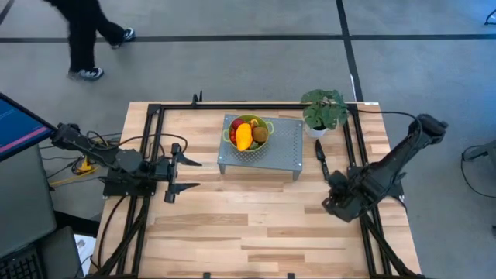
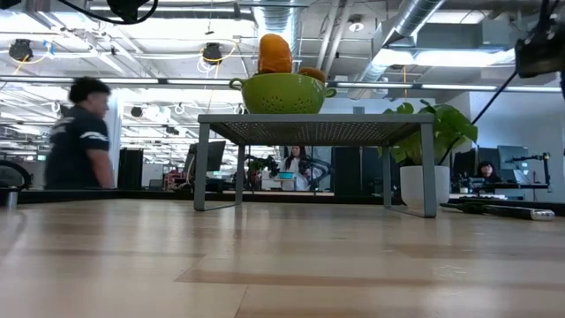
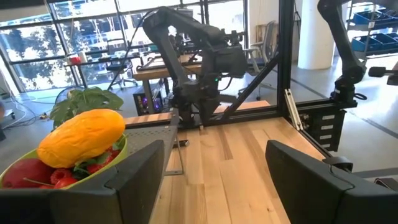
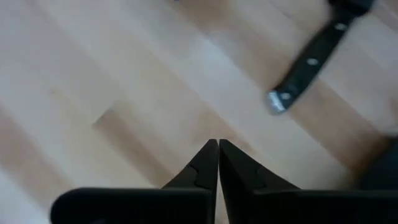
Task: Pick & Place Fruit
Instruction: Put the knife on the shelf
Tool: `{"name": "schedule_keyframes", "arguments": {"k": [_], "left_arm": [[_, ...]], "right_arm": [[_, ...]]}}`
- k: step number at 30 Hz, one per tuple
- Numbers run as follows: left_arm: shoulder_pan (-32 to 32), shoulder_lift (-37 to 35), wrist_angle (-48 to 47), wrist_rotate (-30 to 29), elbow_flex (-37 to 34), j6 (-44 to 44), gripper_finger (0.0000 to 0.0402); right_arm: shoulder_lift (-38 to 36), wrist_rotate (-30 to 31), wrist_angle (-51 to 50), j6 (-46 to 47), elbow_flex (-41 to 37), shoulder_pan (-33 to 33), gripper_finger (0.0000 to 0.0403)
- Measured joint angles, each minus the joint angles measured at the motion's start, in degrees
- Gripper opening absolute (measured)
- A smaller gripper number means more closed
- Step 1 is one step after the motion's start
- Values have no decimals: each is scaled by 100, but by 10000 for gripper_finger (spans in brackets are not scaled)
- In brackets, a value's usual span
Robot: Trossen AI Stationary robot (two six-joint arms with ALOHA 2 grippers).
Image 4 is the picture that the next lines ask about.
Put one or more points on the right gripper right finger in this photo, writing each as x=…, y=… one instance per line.
x=248, y=199

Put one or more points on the black kitchen knife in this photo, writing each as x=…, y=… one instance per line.
x=314, y=59

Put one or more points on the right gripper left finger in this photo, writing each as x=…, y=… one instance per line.
x=192, y=199

